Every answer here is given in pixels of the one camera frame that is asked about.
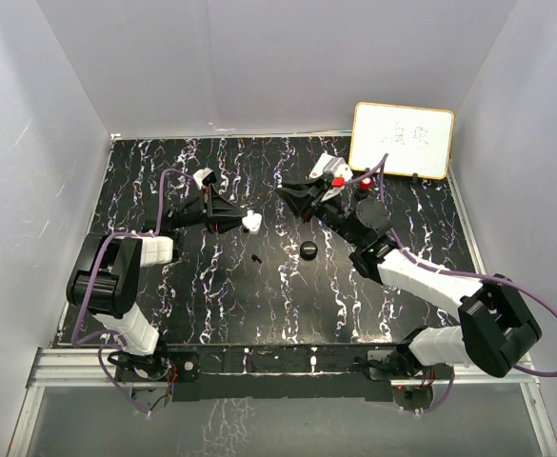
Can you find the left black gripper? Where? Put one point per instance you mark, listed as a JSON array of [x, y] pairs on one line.
[[224, 215]]

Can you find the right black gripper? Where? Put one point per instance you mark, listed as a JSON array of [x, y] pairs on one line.
[[306, 207]]

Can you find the white earbud charging case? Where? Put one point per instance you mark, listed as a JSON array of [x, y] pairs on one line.
[[252, 220]]

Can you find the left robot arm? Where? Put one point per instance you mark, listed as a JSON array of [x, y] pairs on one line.
[[105, 278]]

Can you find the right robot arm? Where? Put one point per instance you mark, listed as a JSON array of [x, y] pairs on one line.
[[494, 328]]

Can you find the black earbud charging case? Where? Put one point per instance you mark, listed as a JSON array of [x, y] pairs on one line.
[[308, 250]]

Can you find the white cardboard box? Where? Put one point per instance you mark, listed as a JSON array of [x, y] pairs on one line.
[[320, 167]]

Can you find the red emergency button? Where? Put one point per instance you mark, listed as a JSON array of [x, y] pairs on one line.
[[364, 187]]

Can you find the black front mounting bar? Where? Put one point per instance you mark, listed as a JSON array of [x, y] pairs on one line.
[[277, 371]]

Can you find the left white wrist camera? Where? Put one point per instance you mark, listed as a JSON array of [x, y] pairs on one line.
[[204, 177]]

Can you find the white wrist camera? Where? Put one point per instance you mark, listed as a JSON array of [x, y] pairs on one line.
[[338, 169], [204, 177]]

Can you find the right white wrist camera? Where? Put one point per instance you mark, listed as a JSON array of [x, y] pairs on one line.
[[338, 169]]

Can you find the white board yellow frame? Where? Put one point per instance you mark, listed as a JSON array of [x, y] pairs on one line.
[[415, 141]]

